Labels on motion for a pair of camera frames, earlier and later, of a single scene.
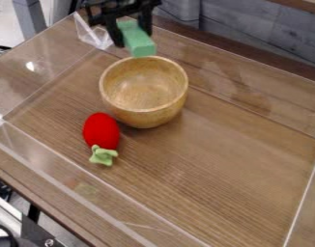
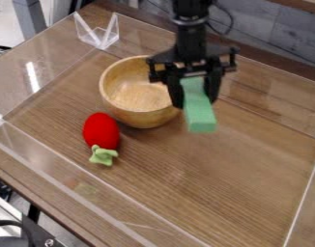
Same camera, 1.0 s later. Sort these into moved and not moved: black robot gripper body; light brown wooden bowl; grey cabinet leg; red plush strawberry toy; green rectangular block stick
Moved: black robot gripper body; green rectangular block stick
Not moved: grey cabinet leg; red plush strawberry toy; light brown wooden bowl
